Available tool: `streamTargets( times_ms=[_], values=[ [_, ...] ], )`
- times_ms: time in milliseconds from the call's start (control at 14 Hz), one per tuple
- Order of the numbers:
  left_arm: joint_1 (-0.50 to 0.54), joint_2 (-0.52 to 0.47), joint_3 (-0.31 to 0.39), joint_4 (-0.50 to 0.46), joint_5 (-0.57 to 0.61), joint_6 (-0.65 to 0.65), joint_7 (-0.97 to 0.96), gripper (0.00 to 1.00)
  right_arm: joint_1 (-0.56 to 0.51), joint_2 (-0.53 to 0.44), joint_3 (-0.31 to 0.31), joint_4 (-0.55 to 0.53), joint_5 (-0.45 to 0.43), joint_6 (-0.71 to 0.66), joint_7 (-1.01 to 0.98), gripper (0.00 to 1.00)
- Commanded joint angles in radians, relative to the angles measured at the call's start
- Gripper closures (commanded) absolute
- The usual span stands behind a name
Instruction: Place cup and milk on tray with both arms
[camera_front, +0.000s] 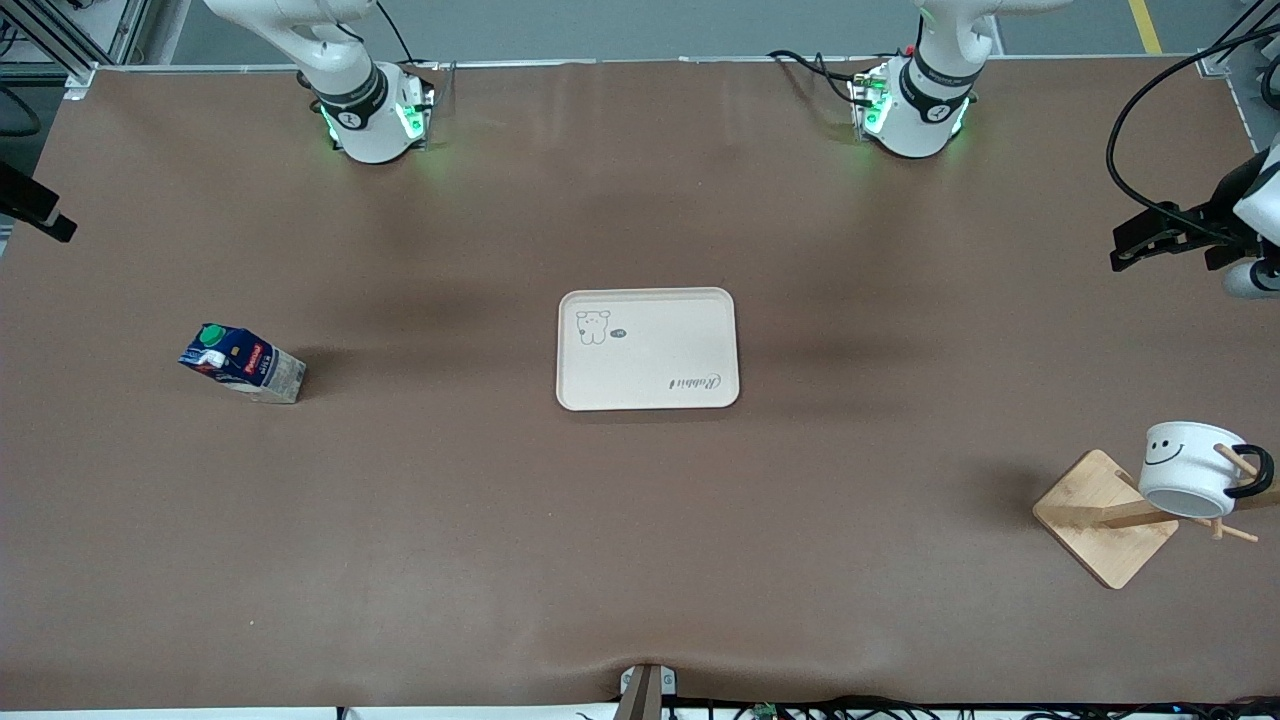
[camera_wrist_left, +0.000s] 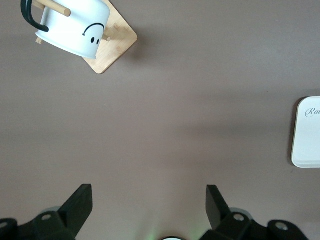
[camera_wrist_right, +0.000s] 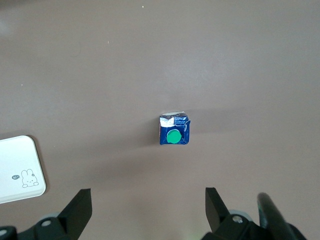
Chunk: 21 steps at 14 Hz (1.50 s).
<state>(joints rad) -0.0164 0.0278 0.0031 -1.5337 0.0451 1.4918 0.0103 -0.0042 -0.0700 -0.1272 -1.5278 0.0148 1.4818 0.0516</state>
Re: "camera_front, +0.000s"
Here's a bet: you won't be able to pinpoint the white smiley cup black handle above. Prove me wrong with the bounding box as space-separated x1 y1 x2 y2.
1138 421 1276 519

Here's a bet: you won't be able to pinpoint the blue milk carton green cap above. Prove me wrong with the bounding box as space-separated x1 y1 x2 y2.
179 323 307 405

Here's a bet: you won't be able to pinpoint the cream rabbit print tray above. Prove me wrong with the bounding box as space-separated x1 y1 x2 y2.
556 287 741 412

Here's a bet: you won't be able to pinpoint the wooden mug stand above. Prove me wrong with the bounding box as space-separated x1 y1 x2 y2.
1032 443 1280 591

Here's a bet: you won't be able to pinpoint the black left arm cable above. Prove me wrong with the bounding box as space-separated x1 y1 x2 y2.
1105 25 1280 246

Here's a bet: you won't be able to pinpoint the aluminium frame profile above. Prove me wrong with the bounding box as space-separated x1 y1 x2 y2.
1195 0 1280 151
0 0 151 101

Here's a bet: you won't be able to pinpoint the black left base cables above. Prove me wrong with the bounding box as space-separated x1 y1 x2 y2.
768 48 871 116

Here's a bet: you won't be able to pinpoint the black right base cable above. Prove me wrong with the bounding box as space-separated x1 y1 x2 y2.
375 0 456 101

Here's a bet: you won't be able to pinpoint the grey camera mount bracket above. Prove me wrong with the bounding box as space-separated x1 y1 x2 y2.
618 663 677 720

